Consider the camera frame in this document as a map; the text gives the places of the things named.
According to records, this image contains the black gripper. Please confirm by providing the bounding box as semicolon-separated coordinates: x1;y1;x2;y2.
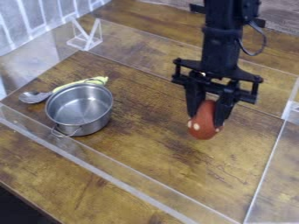
172;58;263;128

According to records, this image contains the red plush mushroom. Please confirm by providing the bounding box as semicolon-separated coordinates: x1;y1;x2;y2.
187;100;223;140

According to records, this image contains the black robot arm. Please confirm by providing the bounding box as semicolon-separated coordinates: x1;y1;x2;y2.
172;0;263;128

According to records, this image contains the silver metal pot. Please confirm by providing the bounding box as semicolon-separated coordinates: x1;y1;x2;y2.
45;83;113;137

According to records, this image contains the clear acrylic triangle stand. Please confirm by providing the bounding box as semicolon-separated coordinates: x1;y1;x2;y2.
67;18;103;51

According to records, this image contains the clear acrylic barrier panel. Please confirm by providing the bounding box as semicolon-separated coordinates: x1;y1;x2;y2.
0;17;299;224

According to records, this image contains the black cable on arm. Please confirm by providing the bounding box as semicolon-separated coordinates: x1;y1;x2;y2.
235;19;268;58

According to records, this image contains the spoon with green handle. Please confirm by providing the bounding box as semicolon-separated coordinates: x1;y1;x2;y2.
19;76;108;104

